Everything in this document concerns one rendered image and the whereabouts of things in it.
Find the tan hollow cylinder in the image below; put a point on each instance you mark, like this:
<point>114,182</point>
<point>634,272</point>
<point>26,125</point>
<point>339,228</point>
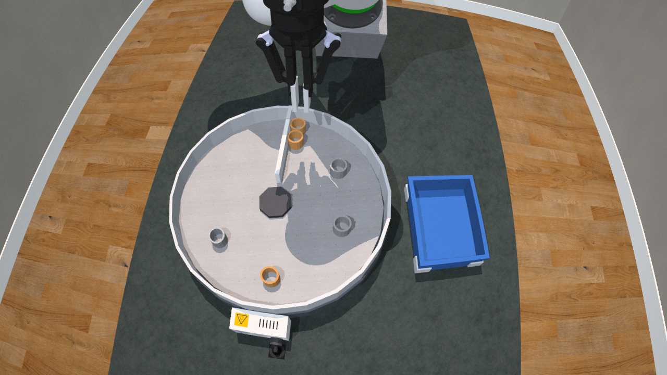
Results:
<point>295,134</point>
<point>298,122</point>
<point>266,270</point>

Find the grey hollow cylinder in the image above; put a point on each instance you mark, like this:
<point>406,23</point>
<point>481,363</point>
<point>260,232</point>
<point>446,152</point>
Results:
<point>341,163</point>
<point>215,231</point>
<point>344,219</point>

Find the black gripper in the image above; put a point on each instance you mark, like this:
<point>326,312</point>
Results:
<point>311,30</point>

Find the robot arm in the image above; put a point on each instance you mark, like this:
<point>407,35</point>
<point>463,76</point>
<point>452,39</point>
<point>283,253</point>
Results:
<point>344,13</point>

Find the blue plastic crate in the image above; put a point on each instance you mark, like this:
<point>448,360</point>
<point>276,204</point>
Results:
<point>446,219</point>

